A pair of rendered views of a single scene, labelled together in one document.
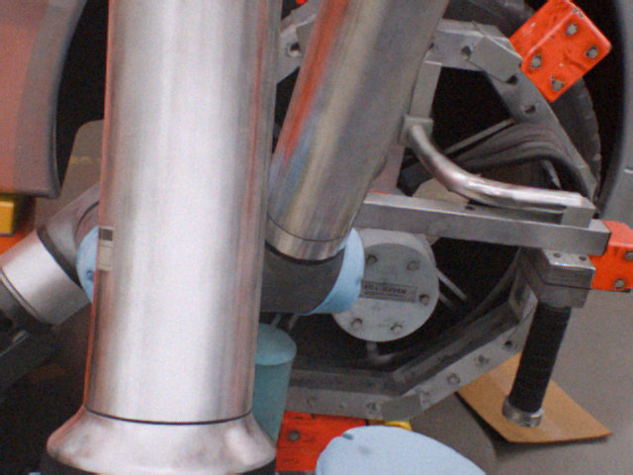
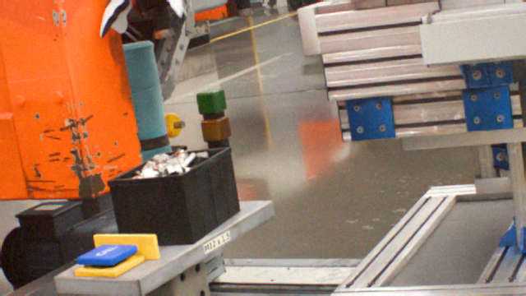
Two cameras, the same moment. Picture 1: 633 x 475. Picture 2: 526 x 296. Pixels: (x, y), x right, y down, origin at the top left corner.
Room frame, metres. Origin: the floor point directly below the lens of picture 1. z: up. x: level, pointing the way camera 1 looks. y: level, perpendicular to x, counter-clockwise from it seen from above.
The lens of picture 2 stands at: (-0.63, 1.62, 0.89)
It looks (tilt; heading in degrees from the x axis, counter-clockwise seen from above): 10 degrees down; 312
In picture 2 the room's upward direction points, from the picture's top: 9 degrees counter-clockwise
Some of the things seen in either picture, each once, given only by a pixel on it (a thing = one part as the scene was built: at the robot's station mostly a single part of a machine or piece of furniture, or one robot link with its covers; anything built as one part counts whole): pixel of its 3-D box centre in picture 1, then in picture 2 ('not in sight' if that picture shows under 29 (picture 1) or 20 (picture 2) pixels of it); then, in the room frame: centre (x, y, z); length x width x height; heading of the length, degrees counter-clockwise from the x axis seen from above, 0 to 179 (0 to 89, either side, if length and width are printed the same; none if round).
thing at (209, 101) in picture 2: not in sight; (211, 101); (0.71, 0.23, 0.64); 0.04 x 0.04 x 0.04; 11
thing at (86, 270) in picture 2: not in sight; (109, 265); (0.63, 0.60, 0.45); 0.08 x 0.08 x 0.01; 11
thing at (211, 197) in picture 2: not in sight; (176, 192); (0.68, 0.39, 0.51); 0.20 x 0.14 x 0.13; 108
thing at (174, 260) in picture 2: not in sight; (171, 244); (0.67, 0.43, 0.44); 0.43 x 0.17 x 0.03; 101
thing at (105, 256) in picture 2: not in sight; (108, 257); (0.63, 0.60, 0.47); 0.07 x 0.07 x 0.02; 11
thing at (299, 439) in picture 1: (308, 441); not in sight; (1.27, -0.04, 0.48); 0.16 x 0.12 x 0.17; 11
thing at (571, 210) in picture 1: (497, 141); not in sight; (1.13, -0.17, 1.03); 0.19 x 0.18 x 0.11; 11
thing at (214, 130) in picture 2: not in sight; (215, 128); (0.71, 0.23, 0.59); 0.04 x 0.04 x 0.04; 11
